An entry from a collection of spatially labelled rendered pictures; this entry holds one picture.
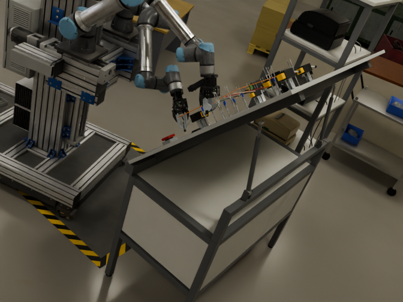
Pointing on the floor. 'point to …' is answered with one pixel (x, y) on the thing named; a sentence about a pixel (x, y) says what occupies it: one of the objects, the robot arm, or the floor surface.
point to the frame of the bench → (200, 227)
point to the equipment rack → (315, 109)
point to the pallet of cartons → (268, 25)
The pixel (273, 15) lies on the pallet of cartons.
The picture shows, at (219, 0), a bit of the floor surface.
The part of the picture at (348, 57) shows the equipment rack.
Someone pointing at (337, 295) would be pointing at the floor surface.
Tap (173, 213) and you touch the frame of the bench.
